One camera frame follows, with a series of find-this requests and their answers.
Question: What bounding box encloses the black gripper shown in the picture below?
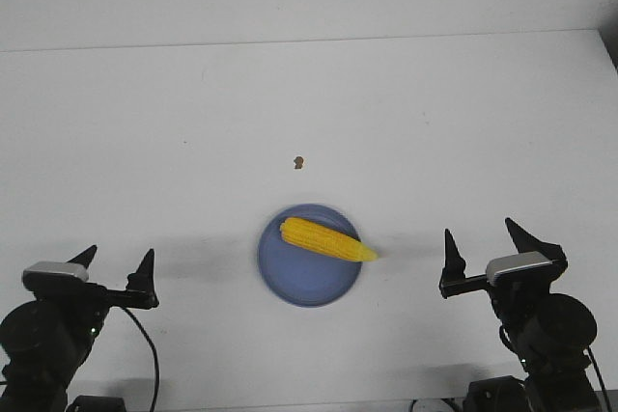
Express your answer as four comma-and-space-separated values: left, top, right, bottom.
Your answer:
30, 245, 159, 324
438, 217, 568, 320

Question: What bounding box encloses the yellow corn cob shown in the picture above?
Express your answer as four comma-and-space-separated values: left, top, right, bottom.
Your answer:
279, 217, 379, 262

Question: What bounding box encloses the blue round plate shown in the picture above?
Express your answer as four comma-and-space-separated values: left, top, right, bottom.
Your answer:
257, 204, 362, 308

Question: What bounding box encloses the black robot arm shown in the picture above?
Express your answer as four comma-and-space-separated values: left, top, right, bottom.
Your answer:
438, 218, 611, 411
1, 245, 159, 411

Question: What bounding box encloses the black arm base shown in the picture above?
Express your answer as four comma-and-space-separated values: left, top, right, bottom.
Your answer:
463, 376, 530, 412
66, 395, 126, 412

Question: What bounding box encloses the small brown table chip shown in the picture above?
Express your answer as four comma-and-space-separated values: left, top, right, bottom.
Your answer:
294, 156, 305, 170

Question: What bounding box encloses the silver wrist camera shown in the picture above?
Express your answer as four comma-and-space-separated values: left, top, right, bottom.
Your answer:
21, 261, 89, 292
485, 251, 552, 287

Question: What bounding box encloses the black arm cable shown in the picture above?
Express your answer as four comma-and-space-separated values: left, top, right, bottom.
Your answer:
581, 343, 612, 412
115, 305, 160, 412

